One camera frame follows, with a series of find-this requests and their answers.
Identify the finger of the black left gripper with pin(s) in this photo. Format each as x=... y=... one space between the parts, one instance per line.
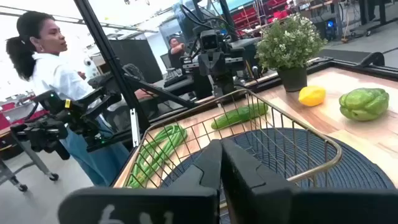
x=219 y=84
x=229 y=84

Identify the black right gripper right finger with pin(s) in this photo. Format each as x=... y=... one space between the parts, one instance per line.
x=245 y=186

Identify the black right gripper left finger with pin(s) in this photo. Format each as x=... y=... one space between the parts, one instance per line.
x=208 y=168

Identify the dark green cucumber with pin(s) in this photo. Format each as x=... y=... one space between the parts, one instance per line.
x=236 y=116

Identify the long green beans bundle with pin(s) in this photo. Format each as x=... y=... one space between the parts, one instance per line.
x=174 y=133

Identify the yellow lemon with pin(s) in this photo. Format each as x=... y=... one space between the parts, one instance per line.
x=311 y=96

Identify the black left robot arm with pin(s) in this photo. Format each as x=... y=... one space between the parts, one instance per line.
x=202 y=87

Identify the black background robot arm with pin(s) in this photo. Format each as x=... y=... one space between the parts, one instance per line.
x=53 y=124

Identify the person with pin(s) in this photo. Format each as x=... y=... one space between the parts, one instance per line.
x=59 y=74
x=175 y=53

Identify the black keyboard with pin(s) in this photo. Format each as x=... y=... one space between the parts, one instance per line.
x=174 y=77

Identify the red storage bins shelf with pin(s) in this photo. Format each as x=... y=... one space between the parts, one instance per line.
x=248 y=15

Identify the black partition panel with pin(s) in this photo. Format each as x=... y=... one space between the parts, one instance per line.
x=136 y=59

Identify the potted green plant black pot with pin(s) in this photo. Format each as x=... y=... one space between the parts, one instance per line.
x=289 y=43

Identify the round blue woven placemat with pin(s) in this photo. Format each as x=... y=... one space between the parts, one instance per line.
x=357 y=174

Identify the grey wheeled cart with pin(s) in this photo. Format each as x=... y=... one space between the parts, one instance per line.
x=31 y=158

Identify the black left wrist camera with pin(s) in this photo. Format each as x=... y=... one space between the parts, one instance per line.
x=210 y=40

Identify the black arched bracket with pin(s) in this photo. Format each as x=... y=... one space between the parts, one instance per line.
x=373 y=56

